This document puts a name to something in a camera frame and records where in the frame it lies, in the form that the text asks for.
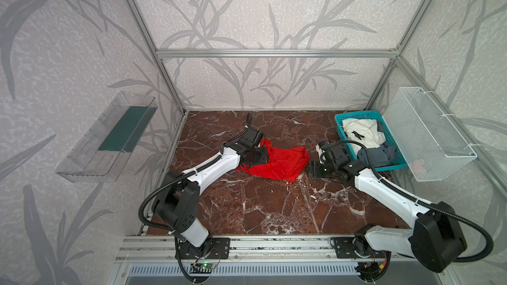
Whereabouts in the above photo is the red t shirt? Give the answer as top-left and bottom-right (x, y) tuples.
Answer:
(236, 139), (310, 182)

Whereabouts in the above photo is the teal plastic laundry basket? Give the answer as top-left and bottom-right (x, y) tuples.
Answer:
(335, 111), (408, 172)

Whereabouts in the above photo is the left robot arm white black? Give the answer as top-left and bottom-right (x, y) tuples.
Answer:
(152, 127), (269, 249)

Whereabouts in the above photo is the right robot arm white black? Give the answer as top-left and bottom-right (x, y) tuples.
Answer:
(308, 141), (467, 273)

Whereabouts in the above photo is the white t shirt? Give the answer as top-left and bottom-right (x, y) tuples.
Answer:
(342, 118), (386, 149)

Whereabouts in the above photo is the grey t shirt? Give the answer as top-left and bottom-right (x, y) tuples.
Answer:
(356, 140), (397, 168)

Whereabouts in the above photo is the green circuit board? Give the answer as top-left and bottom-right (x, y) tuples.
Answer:
(190, 262), (219, 274)

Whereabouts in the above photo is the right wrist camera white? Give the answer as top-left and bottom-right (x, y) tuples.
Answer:
(316, 144), (326, 164)

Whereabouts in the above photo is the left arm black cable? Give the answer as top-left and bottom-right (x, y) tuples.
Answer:
(137, 112), (254, 232)

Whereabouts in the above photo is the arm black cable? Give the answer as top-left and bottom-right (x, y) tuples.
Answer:
(137, 112), (254, 232)
(327, 140), (495, 264)

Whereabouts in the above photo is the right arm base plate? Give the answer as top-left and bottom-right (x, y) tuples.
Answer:
(330, 236), (386, 261)

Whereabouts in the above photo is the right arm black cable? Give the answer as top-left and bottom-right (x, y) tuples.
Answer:
(327, 140), (495, 264)

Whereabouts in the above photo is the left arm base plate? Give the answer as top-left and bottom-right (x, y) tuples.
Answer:
(176, 237), (231, 259)

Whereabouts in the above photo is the white wire mesh basket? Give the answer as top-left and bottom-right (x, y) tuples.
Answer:
(383, 87), (477, 182)

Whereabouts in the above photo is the aluminium frame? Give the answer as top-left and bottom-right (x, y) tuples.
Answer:
(108, 0), (507, 264)

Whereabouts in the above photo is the clear acrylic wall shelf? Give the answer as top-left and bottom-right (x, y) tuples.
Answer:
(55, 92), (158, 183)

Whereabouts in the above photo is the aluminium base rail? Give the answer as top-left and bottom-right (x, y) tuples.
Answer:
(114, 234), (448, 264)

